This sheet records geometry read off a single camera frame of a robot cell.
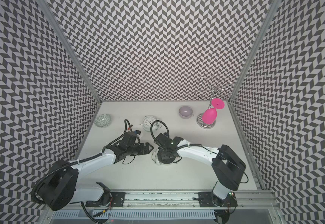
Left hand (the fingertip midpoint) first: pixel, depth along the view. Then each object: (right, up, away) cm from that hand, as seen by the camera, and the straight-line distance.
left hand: (148, 150), depth 86 cm
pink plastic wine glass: (+37, +22, -5) cm, 43 cm away
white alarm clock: (+11, 0, -12) cm, 16 cm away
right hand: (+13, -3, -2) cm, 13 cm away
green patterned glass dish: (-36, +17, +16) cm, 43 cm away
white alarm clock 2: (-3, +17, +15) cm, 23 cm away
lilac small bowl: (+26, +24, +22) cm, 41 cm away
